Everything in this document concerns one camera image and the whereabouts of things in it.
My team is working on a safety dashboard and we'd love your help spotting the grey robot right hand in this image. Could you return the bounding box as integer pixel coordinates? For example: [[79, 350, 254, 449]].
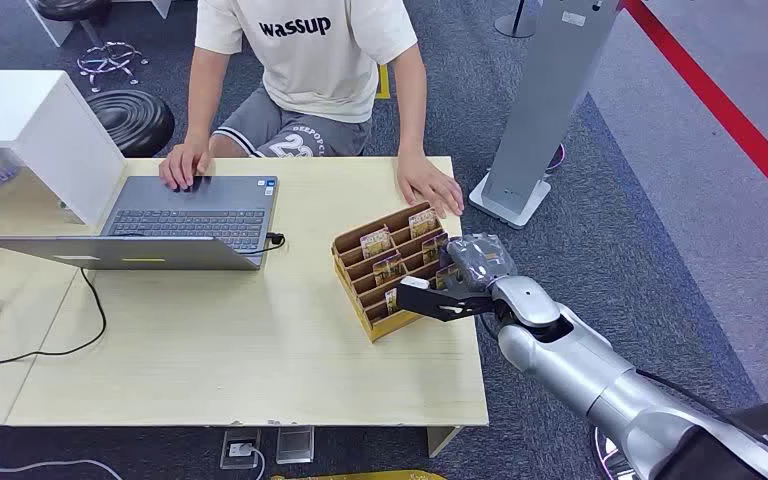
[[436, 232, 519, 293]]

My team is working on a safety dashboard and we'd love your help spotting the person's right hand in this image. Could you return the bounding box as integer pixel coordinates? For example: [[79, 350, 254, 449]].
[[157, 135, 214, 194]]

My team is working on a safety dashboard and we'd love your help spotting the person's left hand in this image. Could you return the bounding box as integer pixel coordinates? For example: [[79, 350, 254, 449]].
[[394, 150, 467, 220]]

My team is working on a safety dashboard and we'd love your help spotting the cardboard card holder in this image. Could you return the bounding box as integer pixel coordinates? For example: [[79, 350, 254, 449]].
[[330, 201, 471, 344]]

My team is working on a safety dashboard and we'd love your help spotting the person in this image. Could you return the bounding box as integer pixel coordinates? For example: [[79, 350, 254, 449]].
[[194, 0, 420, 159]]

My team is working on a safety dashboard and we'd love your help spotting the grey laptop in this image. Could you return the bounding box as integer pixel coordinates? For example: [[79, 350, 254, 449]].
[[0, 175, 281, 272]]

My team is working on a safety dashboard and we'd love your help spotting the black round stool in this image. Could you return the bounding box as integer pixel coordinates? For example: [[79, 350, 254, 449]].
[[85, 89, 177, 159]]

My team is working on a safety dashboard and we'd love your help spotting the round base with pink rim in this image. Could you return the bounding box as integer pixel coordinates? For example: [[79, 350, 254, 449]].
[[544, 142, 567, 176]]

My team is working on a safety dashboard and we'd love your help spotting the grey kiosk stand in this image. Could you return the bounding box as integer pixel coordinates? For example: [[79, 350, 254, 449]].
[[468, 0, 624, 231]]

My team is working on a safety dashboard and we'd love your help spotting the white cabinet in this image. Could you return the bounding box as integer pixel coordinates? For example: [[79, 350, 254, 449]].
[[0, 69, 128, 228]]

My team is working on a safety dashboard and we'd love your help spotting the grey round pole base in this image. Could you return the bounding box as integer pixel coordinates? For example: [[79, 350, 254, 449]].
[[493, 0, 540, 40]]

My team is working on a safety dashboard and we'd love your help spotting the wooden table leg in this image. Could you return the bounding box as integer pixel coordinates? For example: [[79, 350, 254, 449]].
[[425, 425, 465, 460]]

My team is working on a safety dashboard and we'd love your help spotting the black stool with chrome base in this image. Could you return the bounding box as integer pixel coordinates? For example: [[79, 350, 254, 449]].
[[34, 0, 151, 93]]

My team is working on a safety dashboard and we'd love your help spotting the yellow flat object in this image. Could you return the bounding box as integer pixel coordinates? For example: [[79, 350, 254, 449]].
[[269, 469, 449, 480]]

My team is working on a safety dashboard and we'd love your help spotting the metal floor socket cover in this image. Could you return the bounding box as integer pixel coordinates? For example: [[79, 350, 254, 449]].
[[275, 425, 316, 466]]

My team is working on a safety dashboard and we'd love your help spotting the floor power socket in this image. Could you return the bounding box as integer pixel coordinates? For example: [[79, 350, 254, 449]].
[[218, 427, 263, 472]]

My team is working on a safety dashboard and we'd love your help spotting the red floor tape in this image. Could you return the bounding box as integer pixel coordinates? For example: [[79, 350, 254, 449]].
[[622, 0, 768, 227]]

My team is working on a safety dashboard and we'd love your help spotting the pale wrist camera, black bracket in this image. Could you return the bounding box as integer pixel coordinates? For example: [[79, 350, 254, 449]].
[[395, 276, 495, 325]]

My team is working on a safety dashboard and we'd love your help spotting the black laptop power cable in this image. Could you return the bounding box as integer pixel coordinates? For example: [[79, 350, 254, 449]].
[[0, 231, 288, 366]]

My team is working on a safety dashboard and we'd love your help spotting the white plug with cable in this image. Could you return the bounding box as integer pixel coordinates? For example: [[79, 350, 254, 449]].
[[228, 441, 267, 480]]

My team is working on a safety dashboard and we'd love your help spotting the white floor cable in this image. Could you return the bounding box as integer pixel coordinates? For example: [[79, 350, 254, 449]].
[[0, 457, 125, 480]]

